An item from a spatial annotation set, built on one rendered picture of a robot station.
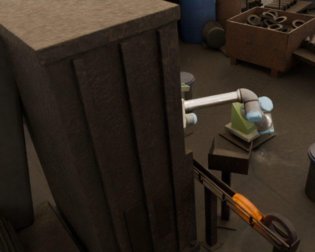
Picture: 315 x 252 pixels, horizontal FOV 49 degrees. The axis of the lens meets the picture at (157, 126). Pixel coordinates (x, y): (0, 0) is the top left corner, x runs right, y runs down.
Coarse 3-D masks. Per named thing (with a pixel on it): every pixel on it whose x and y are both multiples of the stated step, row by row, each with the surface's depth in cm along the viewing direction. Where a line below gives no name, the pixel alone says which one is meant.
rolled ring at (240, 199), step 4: (236, 196) 190; (240, 196) 189; (236, 200) 193; (240, 200) 187; (244, 200) 186; (248, 200) 185; (240, 204) 199; (244, 204) 185; (248, 204) 184; (252, 204) 184; (240, 208) 199; (248, 208) 185; (252, 208) 184; (256, 208) 184; (252, 212) 184; (256, 212) 184; (256, 216) 185; (260, 216) 187
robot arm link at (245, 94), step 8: (240, 88) 271; (208, 96) 275; (216, 96) 272; (224, 96) 271; (232, 96) 269; (240, 96) 267; (248, 96) 265; (256, 96) 266; (184, 104) 276; (192, 104) 275; (200, 104) 274; (208, 104) 273; (216, 104) 273
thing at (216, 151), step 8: (208, 152) 230; (216, 152) 247; (224, 152) 247; (232, 152) 247; (208, 160) 233; (216, 160) 231; (224, 160) 228; (232, 160) 226; (240, 160) 224; (248, 160) 223; (208, 168) 237; (216, 168) 235; (224, 168) 232; (232, 168) 230; (240, 168) 228; (248, 168) 233; (224, 176) 246; (224, 208) 265; (224, 216) 270; (232, 216) 274; (224, 224) 268; (232, 224) 268
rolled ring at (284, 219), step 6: (270, 216) 180; (276, 216) 177; (282, 216) 176; (264, 222) 187; (270, 222) 185; (282, 222) 174; (288, 222) 174; (270, 228) 186; (288, 228) 172; (294, 228) 173; (276, 234) 185; (288, 234) 174; (294, 234) 173; (288, 240) 176; (294, 240) 174
